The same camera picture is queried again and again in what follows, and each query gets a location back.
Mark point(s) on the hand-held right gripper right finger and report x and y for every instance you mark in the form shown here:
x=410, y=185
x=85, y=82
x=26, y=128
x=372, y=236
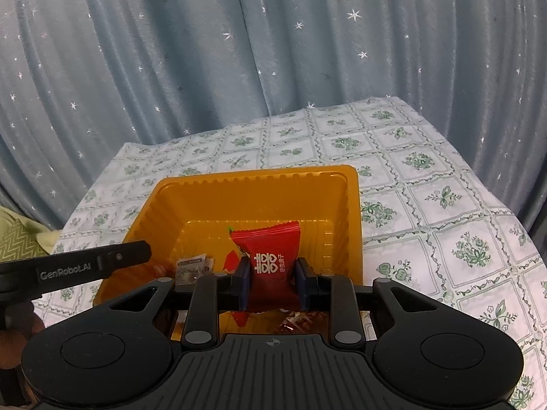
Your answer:
x=302, y=284

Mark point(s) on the orange plastic tray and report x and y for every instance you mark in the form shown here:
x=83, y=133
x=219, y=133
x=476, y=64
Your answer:
x=256, y=196

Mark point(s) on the blue star curtain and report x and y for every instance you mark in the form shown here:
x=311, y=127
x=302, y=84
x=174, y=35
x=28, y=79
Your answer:
x=256, y=51

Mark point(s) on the floral green white tablecloth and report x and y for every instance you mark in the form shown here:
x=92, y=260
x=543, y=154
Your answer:
x=427, y=179

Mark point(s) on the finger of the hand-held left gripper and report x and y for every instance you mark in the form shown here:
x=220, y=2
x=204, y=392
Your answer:
x=126, y=256

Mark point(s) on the clear snack packet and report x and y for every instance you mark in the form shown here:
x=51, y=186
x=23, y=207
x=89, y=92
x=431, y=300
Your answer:
x=192, y=267

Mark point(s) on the red and green snack packet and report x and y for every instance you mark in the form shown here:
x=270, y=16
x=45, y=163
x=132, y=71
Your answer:
x=231, y=260

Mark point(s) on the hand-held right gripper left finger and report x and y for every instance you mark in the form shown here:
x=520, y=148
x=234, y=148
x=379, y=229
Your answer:
x=243, y=284

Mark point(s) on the brown snack packet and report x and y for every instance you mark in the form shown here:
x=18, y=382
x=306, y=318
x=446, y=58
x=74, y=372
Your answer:
x=299, y=322

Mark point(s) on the red candy packet white symbol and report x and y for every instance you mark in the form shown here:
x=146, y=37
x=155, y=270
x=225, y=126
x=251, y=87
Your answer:
x=269, y=247

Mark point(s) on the green zigzag cushion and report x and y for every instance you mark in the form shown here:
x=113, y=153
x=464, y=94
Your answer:
x=17, y=235

